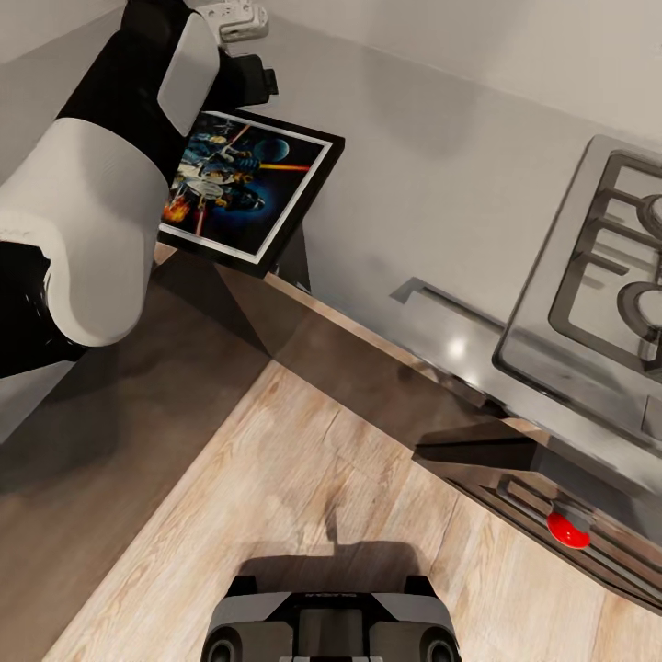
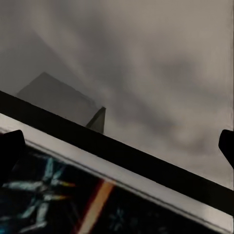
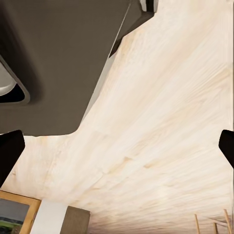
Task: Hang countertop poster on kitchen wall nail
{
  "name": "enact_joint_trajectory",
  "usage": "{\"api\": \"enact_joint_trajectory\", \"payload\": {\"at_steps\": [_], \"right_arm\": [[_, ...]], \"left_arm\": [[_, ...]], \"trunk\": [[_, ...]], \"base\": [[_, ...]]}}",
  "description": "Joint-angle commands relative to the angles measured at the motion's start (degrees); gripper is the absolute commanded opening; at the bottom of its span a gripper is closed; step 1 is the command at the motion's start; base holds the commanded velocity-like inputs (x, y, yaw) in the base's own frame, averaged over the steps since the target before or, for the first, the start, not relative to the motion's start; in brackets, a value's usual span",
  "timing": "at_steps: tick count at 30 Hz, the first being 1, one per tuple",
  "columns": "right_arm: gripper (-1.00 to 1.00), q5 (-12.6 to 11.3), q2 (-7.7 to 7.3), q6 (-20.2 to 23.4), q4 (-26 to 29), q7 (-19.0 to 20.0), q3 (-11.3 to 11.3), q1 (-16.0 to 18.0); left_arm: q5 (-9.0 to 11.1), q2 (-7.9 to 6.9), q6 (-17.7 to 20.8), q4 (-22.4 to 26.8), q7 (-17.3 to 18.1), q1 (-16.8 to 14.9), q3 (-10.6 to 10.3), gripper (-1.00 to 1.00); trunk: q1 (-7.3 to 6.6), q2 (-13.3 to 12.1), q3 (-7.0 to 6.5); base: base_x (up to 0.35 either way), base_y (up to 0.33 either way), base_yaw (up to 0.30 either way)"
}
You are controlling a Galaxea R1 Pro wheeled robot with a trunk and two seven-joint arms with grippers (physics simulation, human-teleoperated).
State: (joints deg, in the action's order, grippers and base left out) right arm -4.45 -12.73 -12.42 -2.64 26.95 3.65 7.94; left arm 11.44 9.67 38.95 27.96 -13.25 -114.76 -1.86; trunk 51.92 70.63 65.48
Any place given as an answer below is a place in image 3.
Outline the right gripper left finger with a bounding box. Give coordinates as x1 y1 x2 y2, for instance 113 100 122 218
0 130 25 188

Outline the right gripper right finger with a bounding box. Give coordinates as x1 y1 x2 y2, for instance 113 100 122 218
218 130 234 169

